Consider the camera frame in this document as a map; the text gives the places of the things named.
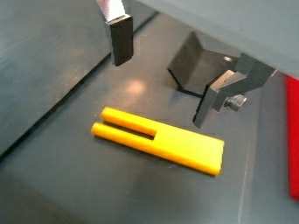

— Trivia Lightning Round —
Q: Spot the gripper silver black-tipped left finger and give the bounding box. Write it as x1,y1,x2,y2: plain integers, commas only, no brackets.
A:
97,0,134,67

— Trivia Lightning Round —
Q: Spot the yellow square-circle peg object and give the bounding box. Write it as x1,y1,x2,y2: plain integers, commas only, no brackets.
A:
91,108,225,176

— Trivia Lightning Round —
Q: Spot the red foam shape board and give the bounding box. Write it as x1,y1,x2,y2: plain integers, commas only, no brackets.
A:
286,76,299,200

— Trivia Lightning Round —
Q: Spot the black curved fixture block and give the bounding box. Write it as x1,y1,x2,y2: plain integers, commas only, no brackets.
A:
167,31,241,97

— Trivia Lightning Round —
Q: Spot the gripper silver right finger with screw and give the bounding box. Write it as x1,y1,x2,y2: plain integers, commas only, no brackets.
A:
193,53,277,129

